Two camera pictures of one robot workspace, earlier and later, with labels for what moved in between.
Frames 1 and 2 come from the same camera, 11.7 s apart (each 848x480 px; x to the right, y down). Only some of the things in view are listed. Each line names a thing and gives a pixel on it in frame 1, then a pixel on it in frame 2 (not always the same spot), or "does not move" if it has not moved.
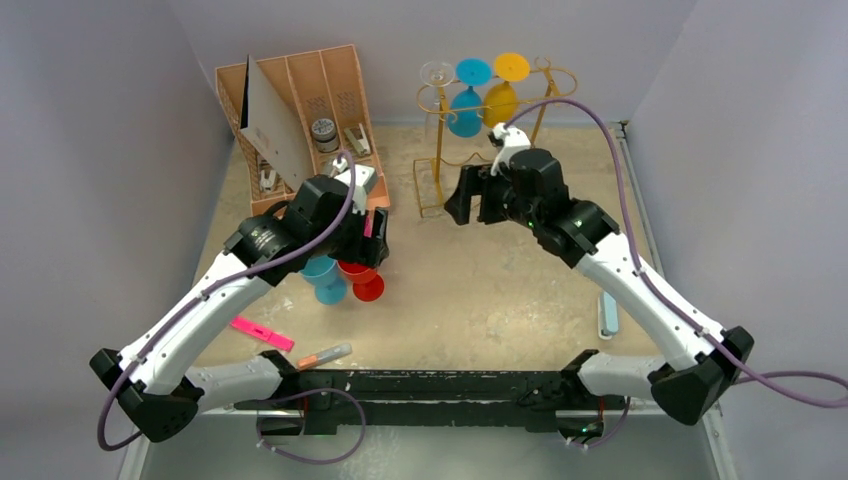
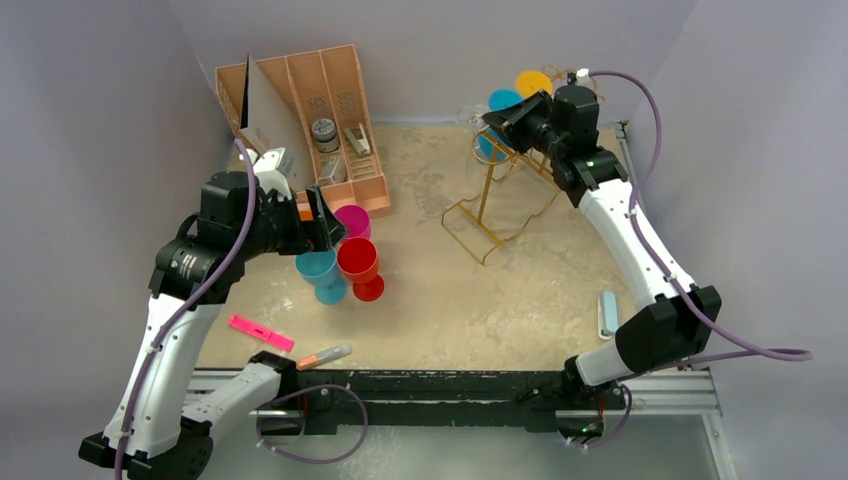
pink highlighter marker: (262, 334) does not move
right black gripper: (486, 198) → (522, 121)
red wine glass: (368, 286) does not move
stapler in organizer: (362, 145) does not move
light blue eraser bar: (609, 322) does not move
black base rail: (320, 401) does not move
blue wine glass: (322, 272) does not move
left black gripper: (366, 251) → (320, 234)
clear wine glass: (435, 74) → (469, 118)
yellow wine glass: (500, 102) → (532, 81)
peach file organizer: (322, 98) does not move
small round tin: (323, 131) does not move
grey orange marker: (325, 356) does not move
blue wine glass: (469, 123) → (492, 147)
